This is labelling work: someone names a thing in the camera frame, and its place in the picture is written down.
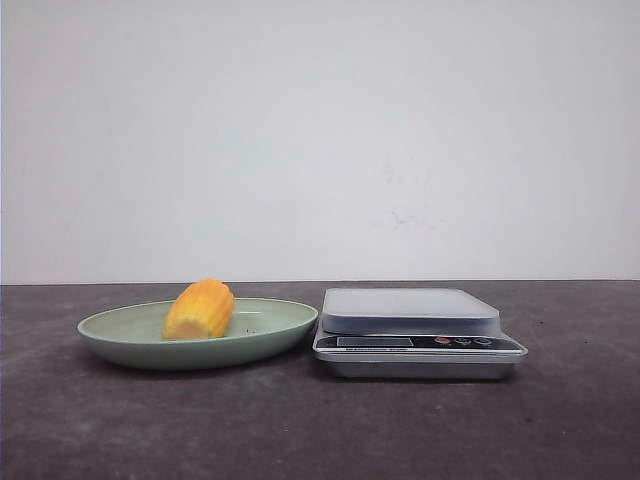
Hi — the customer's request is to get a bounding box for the yellow corn cob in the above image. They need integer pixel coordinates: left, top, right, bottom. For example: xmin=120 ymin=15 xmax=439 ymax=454
xmin=162 ymin=278 xmax=235 ymax=340

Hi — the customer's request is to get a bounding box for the silver digital kitchen scale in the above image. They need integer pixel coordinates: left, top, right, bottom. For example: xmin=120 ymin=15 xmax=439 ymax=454
xmin=313 ymin=288 xmax=528 ymax=380

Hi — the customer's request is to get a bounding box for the light green plate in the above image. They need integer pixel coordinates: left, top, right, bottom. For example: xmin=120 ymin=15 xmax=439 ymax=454
xmin=77 ymin=298 xmax=318 ymax=371

